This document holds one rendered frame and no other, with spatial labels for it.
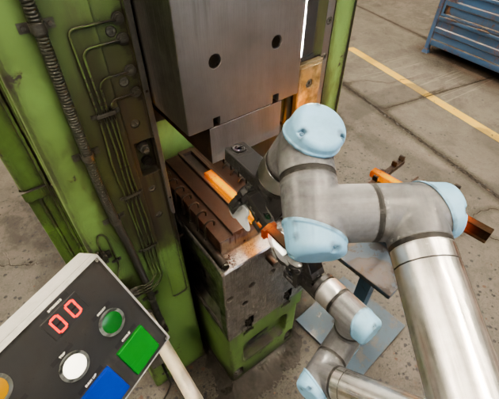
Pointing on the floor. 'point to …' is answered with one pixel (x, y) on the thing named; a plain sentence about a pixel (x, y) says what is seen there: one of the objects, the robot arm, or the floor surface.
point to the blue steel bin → (477, 32)
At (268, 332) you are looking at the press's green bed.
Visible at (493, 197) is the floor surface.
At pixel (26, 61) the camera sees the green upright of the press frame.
